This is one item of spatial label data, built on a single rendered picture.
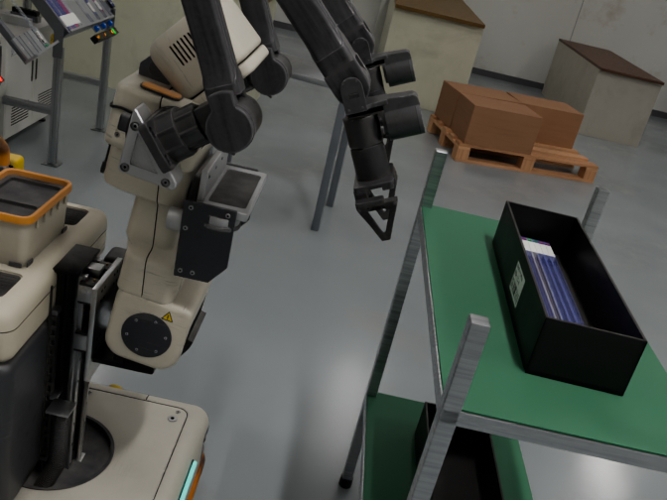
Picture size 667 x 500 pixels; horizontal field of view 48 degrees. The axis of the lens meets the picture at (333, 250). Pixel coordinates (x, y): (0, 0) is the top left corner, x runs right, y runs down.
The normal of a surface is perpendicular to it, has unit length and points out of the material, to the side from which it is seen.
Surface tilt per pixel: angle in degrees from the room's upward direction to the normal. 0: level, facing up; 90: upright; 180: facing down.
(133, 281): 90
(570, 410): 0
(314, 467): 0
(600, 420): 0
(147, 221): 90
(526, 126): 90
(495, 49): 90
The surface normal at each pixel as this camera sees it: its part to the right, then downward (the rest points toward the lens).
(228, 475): 0.22, -0.89
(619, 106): -0.07, 0.40
